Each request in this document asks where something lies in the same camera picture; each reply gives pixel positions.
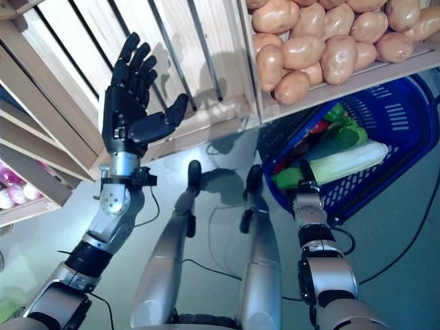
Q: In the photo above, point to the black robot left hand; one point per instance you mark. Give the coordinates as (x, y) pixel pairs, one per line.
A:
(123, 106)

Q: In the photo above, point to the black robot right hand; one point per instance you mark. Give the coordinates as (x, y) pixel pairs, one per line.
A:
(307, 173)

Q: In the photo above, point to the napa cabbage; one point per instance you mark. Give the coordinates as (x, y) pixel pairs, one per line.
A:
(350, 158)
(347, 135)

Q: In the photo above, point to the blue plastic shopping basket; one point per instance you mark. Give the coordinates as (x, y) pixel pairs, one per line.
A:
(423, 93)

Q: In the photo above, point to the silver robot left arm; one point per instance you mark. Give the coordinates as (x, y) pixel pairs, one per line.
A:
(113, 203)

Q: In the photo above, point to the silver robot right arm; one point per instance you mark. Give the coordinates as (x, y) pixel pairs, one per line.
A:
(330, 278)

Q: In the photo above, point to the red tomato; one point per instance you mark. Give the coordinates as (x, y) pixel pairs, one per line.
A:
(319, 126)

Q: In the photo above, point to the green bell pepper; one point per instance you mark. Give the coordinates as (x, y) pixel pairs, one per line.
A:
(333, 112)

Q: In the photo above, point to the brown potato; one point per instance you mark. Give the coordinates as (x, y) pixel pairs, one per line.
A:
(314, 74)
(338, 58)
(266, 39)
(292, 87)
(364, 55)
(364, 4)
(256, 2)
(393, 46)
(269, 65)
(338, 22)
(273, 17)
(402, 13)
(303, 51)
(311, 20)
(369, 25)
(424, 29)

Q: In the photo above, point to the wooden produce crates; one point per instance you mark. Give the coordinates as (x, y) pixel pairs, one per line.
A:
(44, 144)

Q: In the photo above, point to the wooden potato crate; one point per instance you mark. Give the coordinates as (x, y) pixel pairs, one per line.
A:
(361, 80)

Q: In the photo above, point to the silver robot right leg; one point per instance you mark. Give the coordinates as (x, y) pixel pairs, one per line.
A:
(261, 275)

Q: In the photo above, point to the wooden cabbage crate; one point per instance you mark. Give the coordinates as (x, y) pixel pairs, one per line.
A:
(227, 51)

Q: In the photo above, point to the purple white onion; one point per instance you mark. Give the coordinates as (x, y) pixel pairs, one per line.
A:
(7, 199)
(32, 191)
(8, 173)

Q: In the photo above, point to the wooden onion crate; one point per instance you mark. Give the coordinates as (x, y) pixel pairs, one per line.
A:
(34, 214)

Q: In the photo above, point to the black robot waist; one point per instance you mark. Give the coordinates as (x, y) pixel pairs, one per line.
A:
(203, 321)

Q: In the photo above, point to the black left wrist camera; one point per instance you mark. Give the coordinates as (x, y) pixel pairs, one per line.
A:
(146, 177)

